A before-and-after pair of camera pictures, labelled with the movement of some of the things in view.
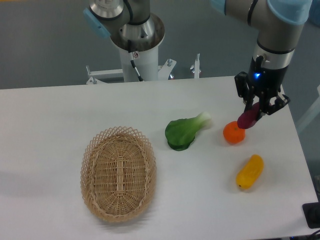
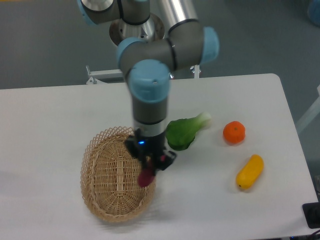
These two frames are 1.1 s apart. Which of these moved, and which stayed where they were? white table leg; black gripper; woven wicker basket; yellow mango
Moved: black gripper
Stayed: woven wicker basket; white table leg; yellow mango
